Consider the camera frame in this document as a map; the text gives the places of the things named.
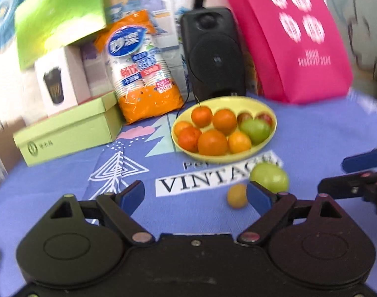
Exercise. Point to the brown-red plum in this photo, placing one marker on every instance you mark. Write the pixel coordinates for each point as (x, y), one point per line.
(244, 117)

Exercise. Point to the orange paper cup package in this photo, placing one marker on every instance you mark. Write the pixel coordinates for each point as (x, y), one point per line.
(142, 77)

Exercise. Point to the light green shoe box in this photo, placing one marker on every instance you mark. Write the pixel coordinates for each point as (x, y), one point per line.
(68, 133)

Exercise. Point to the large green mango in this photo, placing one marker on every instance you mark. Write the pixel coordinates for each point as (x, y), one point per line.
(269, 178)

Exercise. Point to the black microphone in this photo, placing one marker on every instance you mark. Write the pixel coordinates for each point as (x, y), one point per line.
(199, 1)

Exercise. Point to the brown cardboard box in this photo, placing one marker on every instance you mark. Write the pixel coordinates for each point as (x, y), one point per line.
(3, 148)

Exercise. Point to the floral wall poster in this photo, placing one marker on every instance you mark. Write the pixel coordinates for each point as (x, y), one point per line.
(169, 12)

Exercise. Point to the small tangerine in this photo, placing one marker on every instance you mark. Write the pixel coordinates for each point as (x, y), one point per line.
(182, 126)

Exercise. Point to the small green mango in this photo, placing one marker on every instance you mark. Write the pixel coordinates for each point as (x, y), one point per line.
(255, 130)

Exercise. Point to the small tan kiwi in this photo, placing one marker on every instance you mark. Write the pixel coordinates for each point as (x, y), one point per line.
(236, 195)

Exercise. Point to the large orange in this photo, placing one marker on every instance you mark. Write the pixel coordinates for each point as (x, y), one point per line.
(212, 142)

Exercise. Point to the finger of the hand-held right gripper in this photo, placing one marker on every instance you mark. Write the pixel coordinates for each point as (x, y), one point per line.
(346, 187)
(361, 161)

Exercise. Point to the blue printed tablecloth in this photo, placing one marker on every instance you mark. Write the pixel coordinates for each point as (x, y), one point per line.
(68, 179)

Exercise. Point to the large blue paper fan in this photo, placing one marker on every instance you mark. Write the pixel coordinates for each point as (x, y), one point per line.
(3, 15)

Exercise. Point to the shiny green gift box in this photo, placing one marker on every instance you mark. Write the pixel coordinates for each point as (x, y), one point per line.
(58, 15)

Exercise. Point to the yellow-green plate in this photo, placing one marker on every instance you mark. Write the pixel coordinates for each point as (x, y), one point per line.
(188, 154)

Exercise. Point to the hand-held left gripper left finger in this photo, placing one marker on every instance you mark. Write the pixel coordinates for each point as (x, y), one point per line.
(131, 196)

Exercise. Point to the white cup box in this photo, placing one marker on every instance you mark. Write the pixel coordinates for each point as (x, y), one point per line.
(60, 80)

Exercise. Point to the black speaker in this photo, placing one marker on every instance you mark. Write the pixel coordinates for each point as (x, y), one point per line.
(213, 52)

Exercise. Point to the red plum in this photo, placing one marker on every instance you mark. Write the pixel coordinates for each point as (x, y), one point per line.
(265, 118)

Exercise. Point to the yellow orange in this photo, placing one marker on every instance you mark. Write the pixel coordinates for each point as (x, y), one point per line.
(239, 142)

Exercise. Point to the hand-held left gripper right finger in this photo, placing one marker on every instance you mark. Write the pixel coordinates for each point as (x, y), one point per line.
(258, 198)

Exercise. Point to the pink paper bag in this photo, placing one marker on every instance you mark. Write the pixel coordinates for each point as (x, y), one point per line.
(284, 37)

